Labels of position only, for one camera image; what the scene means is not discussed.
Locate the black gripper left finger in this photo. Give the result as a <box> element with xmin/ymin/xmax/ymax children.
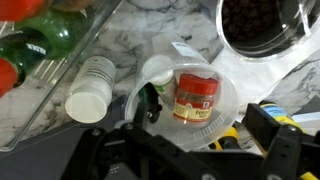
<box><xmin>133</xmin><ymin>82</ymin><xmax>164</xmax><ymax>130</ymax></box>

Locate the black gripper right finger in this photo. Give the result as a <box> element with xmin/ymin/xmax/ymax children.
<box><xmin>242</xmin><ymin>102</ymin><xmax>283</xmax><ymax>156</ymax></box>

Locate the clear plastic cup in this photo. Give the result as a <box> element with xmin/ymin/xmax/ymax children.
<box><xmin>124</xmin><ymin>41</ymin><xmax>241</xmax><ymax>153</ymax></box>

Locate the clear plastic container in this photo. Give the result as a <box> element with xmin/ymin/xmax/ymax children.
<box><xmin>0</xmin><ymin>0</ymin><xmax>125</xmax><ymax>153</ymax></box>

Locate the yellow and blue tube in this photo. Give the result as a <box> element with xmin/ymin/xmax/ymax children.
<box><xmin>259</xmin><ymin>100</ymin><xmax>303</xmax><ymax>133</ymax></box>

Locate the yellow and black tool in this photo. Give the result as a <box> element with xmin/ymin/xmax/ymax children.
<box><xmin>209</xmin><ymin>125</ymin><xmax>241</xmax><ymax>152</ymax></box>

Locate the red lid spice jar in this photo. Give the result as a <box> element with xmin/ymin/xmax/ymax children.
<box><xmin>172</xmin><ymin>73</ymin><xmax>221</xmax><ymax>124</ymax></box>

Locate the white paper sheet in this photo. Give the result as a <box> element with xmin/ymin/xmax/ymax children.
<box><xmin>211</xmin><ymin>19</ymin><xmax>320</xmax><ymax>117</ymax></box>

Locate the white plastic bottle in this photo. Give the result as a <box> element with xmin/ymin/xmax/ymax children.
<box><xmin>64</xmin><ymin>55</ymin><xmax>117</xmax><ymax>125</ymax></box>

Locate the clear jar of coffee beans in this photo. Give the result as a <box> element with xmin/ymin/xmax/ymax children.
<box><xmin>215</xmin><ymin>0</ymin><xmax>320</xmax><ymax>63</ymax></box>

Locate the light green bottle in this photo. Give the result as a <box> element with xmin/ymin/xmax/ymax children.
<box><xmin>18</xmin><ymin>8</ymin><xmax>96</xmax><ymax>62</ymax></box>

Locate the dark green labelled bottle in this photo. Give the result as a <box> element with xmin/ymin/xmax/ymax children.
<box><xmin>0</xmin><ymin>27</ymin><xmax>52</xmax><ymax>86</ymax></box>

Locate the red round item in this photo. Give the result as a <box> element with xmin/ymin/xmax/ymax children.
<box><xmin>0</xmin><ymin>57</ymin><xmax>19</xmax><ymax>98</ymax></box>

